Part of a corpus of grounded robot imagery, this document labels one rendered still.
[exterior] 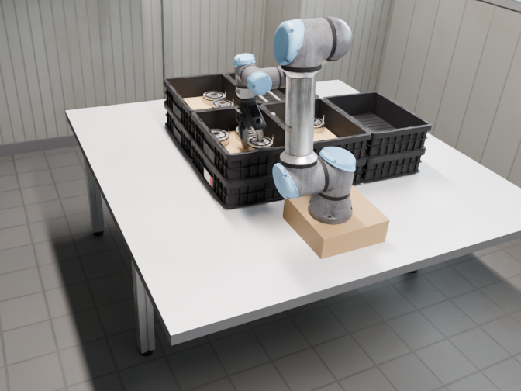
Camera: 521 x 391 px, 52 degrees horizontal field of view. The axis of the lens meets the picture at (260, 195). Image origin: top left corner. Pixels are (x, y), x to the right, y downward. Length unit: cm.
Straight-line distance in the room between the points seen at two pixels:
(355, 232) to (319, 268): 17
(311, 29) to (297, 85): 16
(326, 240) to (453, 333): 114
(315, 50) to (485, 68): 219
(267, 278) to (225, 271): 13
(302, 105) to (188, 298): 65
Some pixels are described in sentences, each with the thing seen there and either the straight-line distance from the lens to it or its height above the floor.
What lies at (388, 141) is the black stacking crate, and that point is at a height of 88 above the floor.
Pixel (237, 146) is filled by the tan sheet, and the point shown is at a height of 83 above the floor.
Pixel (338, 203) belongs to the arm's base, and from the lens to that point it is 177.
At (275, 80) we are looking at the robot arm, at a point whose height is 115.
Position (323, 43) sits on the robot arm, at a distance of 154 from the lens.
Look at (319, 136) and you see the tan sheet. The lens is 228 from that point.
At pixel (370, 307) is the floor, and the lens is 271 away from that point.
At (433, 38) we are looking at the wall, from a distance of 390.
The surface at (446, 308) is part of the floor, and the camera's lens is 284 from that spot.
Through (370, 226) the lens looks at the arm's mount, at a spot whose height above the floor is 78.
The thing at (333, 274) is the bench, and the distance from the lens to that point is 173.
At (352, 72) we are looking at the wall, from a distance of 415.
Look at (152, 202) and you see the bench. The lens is 202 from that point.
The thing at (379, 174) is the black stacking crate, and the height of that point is 73.
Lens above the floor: 178
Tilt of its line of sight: 31 degrees down
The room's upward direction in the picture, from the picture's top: 4 degrees clockwise
